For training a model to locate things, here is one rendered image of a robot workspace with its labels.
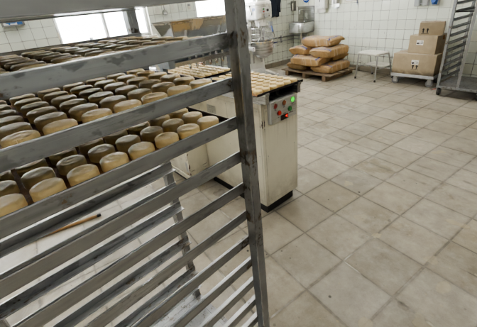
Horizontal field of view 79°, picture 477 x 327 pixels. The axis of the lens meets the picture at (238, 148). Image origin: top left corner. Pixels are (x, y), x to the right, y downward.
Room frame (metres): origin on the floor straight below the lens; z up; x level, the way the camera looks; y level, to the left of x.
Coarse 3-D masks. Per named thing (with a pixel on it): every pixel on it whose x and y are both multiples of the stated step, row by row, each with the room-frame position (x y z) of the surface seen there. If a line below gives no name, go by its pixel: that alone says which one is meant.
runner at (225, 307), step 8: (248, 280) 0.65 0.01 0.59; (240, 288) 0.62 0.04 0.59; (248, 288) 0.61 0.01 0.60; (232, 296) 0.59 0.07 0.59; (240, 296) 0.59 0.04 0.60; (224, 304) 0.57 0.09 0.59; (232, 304) 0.56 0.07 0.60; (216, 312) 0.55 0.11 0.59; (224, 312) 0.54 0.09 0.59; (208, 320) 0.53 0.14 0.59; (216, 320) 0.52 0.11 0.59
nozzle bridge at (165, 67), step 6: (228, 48) 2.50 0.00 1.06; (204, 54) 2.36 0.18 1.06; (216, 54) 2.37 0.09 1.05; (222, 54) 2.40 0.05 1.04; (228, 54) 2.44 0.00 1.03; (174, 60) 2.19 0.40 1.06; (180, 60) 2.22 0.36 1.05; (186, 60) 2.21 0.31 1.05; (192, 60) 2.23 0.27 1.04; (198, 60) 2.26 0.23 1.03; (204, 60) 2.29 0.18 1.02; (228, 60) 2.65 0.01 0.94; (156, 66) 2.22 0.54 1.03; (162, 66) 2.15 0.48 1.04; (168, 66) 2.07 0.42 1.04; (174, 66) 2.09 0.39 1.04; (180, 66) 2.16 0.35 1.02; (228, 66) 2.65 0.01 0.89
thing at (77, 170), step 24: (168, 120) 0.66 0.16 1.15; (192, 120) 0.66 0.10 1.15; (216, 120) 0.63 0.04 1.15; (96, 144) 0.57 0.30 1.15; (120, 144) 0.55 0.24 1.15; (144, 144) 0.54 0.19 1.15; (168, 144) 0.54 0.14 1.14; (24, 168) 0.48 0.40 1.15; (48, 168) 0.47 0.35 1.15; (72, 168) 0.48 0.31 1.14; (96, 168) 0.46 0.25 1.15; (0, 192) 0.40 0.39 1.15; (24, 192) 0.43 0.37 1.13; (48, 192) 0.39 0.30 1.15; (0, 216) 0.35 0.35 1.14
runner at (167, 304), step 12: (240, 240) 0.64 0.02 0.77; (228, 252) 0.57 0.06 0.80; (216, 264) 0.54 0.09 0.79; (204, 276) 0.52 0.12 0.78; (180, 288) 0.50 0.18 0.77; (192, 288) 0.49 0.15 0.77; (168, 300) 0.45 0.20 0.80; (180, 300) 0.47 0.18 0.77; (156, 312) 0.43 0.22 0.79; (144, 324) 0.41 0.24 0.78
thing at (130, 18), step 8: (128, 16) 0.94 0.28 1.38; (136, 16) 0.96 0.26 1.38; (128, 24) 0.94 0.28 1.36; (136, 24) 0.95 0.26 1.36; (128, 32) 0.95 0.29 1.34; (136, 32) 0.95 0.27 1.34; (168, 176) 0.94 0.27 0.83; (168, 184) 0.94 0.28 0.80; (176, 200) 0.95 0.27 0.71; (176, 216) 0.94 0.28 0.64; (184, 232) 0.95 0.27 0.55; (192, 264) 0.95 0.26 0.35
